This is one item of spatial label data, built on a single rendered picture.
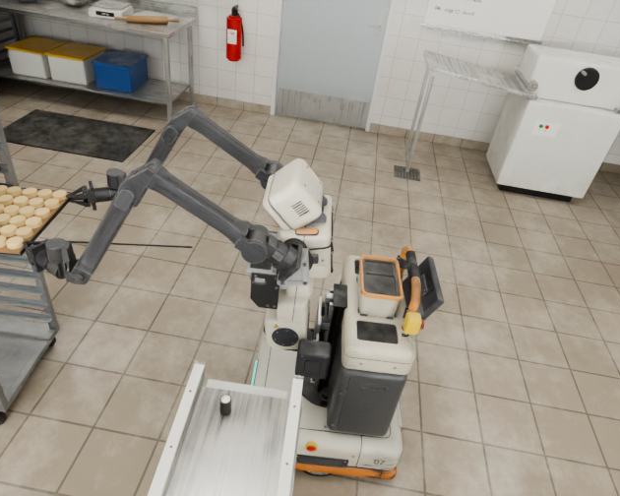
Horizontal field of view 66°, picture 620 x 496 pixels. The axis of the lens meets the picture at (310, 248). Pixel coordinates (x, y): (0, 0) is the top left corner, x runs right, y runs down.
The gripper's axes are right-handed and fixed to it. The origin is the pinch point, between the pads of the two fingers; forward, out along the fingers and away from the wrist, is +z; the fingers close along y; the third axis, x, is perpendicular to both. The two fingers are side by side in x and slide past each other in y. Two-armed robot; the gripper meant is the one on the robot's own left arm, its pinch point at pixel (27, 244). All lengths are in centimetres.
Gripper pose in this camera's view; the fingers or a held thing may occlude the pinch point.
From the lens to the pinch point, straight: 184.2
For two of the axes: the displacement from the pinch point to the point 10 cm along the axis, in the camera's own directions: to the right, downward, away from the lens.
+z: -8.3, -4.3, 3.6
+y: 1.5, -7.8, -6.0
